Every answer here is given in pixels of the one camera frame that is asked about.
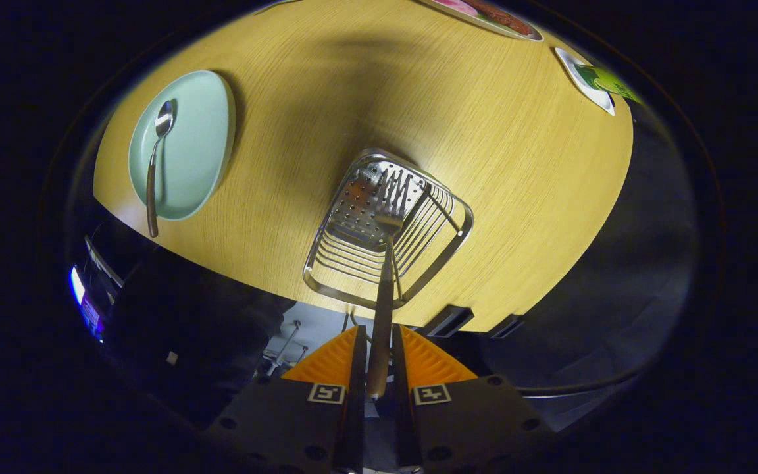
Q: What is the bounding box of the device with blue light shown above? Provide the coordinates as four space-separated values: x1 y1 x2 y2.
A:
68 227 126 343

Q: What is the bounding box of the light green plate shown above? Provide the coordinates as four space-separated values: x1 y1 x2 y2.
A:
128 70 236 221

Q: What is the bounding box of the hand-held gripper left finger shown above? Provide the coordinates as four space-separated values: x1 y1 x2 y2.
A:
205 325 368 474

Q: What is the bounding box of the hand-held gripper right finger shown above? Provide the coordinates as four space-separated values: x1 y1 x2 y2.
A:
391 325 557 474

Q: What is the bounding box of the black table bracket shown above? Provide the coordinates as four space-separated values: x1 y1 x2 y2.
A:
424 305 476 338
490 314 526 340

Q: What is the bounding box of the wooden handle fork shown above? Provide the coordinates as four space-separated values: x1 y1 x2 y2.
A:
366 167 413 400

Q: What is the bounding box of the white square coaster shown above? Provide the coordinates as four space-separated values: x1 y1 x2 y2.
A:
555 47 617 117

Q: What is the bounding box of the green label drink bottle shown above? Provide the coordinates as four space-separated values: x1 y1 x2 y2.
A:
576 64 643 105

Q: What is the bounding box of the metal wire rack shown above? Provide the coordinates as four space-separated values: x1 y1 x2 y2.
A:
302 148 474 310

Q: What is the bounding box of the brown steak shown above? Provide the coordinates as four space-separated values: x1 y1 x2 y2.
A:
468 0 532 35

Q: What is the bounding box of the round plate with food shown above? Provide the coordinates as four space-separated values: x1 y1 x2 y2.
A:
418 0 544 43

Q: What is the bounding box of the wooden handle spoon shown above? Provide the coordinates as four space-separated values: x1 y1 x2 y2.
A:
146 100 176 238

